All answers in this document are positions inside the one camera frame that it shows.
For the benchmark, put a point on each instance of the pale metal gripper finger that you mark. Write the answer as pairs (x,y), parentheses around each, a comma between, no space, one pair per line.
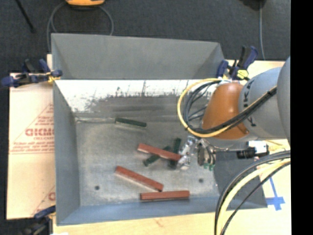
(185,162)
(189,146)

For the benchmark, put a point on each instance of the dark green flat block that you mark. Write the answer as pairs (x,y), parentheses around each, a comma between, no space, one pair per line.
(130,122)
(176,144)
(152,159)

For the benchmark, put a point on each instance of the red-brown flat block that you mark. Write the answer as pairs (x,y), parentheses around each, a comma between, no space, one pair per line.
(165,195)
(156,151)
(139,178)

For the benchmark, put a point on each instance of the grey metal bin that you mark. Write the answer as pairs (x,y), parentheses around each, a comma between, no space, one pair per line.
(127,62)

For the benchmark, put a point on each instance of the brown cardboard board red print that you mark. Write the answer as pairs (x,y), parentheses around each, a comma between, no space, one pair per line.
(29,121)

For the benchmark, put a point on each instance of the black cylinder on white bracket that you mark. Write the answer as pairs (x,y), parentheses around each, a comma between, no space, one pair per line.
(254,148)

